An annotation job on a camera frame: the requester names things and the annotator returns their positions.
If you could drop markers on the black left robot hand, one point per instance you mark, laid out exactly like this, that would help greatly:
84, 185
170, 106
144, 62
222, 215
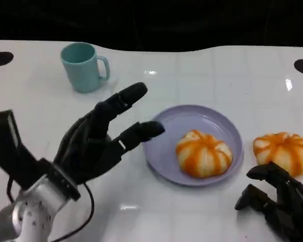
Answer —
88, 146

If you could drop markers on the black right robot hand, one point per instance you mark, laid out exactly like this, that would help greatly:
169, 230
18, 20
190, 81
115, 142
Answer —
293, 209

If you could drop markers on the lilac plate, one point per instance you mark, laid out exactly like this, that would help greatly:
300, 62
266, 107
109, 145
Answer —
207, 118

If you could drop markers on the orange and white bread roll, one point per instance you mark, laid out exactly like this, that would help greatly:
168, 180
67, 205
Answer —
282, 151
204, 156

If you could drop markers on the pale green mug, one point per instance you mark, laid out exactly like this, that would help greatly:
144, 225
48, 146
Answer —
80, 75

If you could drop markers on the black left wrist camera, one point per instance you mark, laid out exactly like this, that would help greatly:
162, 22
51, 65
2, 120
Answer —
7, 141

